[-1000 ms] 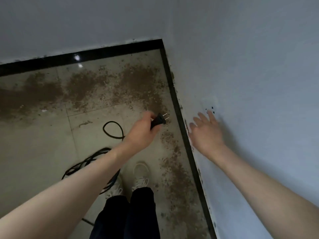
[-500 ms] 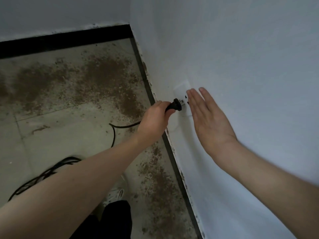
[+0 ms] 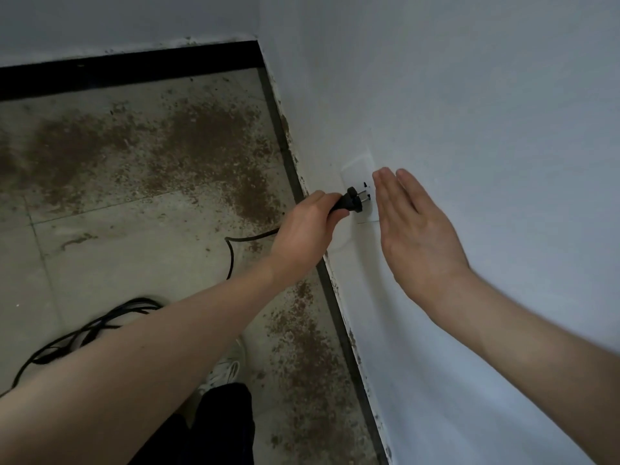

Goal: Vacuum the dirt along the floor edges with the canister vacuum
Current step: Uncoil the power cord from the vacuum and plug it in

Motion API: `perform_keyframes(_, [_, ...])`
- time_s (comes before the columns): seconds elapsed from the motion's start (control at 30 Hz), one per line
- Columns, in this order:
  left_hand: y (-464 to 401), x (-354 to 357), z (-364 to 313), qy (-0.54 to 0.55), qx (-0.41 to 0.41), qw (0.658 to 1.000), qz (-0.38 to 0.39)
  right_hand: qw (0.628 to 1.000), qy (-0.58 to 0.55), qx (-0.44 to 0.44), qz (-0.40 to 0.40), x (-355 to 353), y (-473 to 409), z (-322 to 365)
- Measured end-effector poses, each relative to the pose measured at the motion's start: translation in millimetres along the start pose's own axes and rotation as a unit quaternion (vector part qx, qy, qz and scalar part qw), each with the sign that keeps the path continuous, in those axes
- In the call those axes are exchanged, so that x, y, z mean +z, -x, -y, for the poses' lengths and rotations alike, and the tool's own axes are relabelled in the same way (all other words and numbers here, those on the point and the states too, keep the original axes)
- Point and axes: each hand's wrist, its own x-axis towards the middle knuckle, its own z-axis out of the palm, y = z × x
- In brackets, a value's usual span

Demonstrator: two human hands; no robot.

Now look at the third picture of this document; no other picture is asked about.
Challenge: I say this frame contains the person's left hand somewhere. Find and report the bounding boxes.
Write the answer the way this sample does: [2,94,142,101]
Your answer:
[268,191,352,287]

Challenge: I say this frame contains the white wall socket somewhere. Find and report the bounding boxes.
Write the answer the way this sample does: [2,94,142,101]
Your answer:
[341,152,384,227]

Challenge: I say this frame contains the person's black trousers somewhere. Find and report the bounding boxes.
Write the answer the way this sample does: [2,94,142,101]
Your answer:
[130,382,258,465]

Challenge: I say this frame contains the person's right forearm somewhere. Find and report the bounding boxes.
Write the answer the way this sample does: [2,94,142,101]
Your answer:
[426,271,620,465]

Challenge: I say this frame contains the black power cable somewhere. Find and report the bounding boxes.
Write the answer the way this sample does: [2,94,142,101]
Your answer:
[0,187,364,398]

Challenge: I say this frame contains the person's right hand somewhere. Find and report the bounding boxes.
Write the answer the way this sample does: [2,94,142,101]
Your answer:
[372,167,473,311]

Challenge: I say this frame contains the grey shoe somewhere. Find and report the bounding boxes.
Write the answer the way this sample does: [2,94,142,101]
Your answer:
[198,338,248,393]

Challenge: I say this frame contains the tiled floor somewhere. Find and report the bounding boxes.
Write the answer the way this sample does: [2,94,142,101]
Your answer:
[0,67,386,465]

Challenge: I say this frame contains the brown sawdust dirt patch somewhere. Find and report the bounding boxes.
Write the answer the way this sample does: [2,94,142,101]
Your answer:
[0,96,376,465]

